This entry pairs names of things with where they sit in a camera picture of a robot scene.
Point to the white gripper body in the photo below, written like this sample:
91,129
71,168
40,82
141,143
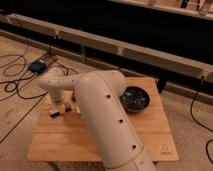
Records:
58,98

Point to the dark rectangular eraser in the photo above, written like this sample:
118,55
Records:
59,110

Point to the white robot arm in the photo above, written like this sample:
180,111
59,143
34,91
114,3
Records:
98,95

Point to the dark power adapter box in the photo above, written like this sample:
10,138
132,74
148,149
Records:
37,67

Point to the wooden table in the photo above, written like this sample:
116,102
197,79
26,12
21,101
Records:
66,139

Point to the dark bowl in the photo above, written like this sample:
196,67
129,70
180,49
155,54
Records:
135,99

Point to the long wooden shelf beam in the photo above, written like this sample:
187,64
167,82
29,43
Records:
146,55

